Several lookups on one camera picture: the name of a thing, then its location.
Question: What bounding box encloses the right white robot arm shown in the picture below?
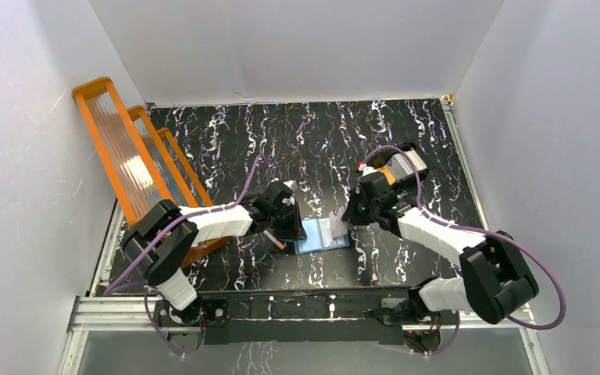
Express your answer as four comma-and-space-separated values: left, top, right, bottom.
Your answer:
342, 172, 539, 324

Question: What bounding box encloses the black card box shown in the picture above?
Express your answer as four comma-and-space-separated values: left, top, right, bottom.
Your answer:
356, 142, 434, 193

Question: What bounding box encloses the white striped credit card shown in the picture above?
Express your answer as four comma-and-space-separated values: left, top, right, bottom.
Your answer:
328, 207, 348, 239

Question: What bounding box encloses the purple cable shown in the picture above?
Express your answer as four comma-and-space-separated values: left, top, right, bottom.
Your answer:
102, 154, 270, 358
362, 145, 567, 358

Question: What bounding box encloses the blue leather card holder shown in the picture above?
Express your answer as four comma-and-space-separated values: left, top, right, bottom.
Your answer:
294, 218, 350, 255

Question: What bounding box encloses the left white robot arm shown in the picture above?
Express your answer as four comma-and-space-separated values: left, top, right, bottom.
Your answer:
121, 180, 306, 325

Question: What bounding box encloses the white credit card stack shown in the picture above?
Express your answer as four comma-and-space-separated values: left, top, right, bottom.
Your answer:
387, 150, 427, 180

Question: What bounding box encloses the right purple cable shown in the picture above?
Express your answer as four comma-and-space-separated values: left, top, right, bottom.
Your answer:
362, 145, 567, 358

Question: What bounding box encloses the orange tiered organizer rack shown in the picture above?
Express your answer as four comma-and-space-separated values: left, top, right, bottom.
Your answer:
72, 77, 231, 270

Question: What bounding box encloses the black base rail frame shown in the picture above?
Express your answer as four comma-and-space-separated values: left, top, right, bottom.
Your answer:
66, 284, 539, 358

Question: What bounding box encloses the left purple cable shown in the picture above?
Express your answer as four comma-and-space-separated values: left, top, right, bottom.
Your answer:
102, 154, 270, 358

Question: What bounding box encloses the white pink pen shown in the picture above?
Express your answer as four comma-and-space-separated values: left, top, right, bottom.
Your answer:
263, 230, 286, 250

